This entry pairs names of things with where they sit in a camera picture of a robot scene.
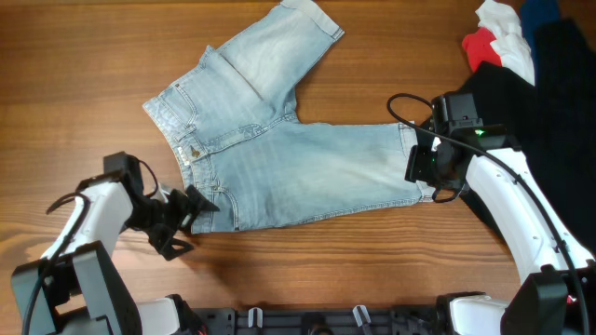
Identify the light blue denim shorts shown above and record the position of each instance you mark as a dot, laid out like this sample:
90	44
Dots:
232	125

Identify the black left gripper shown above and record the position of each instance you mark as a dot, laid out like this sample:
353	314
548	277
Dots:
160	238

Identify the navy blue garment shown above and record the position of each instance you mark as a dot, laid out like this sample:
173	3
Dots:
534	14

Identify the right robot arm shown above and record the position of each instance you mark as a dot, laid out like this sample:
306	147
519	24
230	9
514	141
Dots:
557	293

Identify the black garment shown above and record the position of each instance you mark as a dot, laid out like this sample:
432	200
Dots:
553	120

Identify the red garment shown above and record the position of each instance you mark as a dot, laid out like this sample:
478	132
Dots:
478	49

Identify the white garment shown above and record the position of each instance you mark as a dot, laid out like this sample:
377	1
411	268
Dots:
509	45

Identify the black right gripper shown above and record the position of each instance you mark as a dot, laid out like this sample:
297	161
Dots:
415	168

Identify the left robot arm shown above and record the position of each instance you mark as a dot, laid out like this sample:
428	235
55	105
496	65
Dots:
74	288

